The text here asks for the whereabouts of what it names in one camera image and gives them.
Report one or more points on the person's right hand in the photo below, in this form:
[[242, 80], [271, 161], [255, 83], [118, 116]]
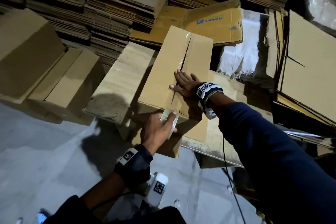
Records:
[[186, 84]]

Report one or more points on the person's left hand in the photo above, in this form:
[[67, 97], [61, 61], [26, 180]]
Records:
[[157, 132]]

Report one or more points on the clear tape roll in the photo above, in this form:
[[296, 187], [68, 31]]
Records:
[[170, 116]]

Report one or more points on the person's left forearm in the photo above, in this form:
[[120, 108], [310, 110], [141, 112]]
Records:
[[94, 200]]

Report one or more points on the person's right forearm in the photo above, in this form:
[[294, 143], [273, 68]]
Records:
[[278, 158]]

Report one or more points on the person's trouser leg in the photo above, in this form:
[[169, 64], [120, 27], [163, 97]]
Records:
[[152, 216]]

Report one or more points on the pile of brown cartons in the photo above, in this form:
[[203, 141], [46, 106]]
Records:
[[309, 69]]

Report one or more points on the stacks of flat cardboard bundles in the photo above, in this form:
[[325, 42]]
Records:
[[78, 0]]

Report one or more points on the plywood work board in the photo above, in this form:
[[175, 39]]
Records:
[[115, 84]]

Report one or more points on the white plastic sack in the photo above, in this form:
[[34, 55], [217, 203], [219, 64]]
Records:
[[241, 48]]

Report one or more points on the yellow carton with blue print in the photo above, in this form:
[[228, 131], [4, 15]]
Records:
[[215, 21]]

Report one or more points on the clear plastic sheet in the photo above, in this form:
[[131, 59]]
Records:
[[323, 0]]

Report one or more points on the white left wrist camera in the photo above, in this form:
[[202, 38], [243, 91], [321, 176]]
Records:
[[157, 188]]

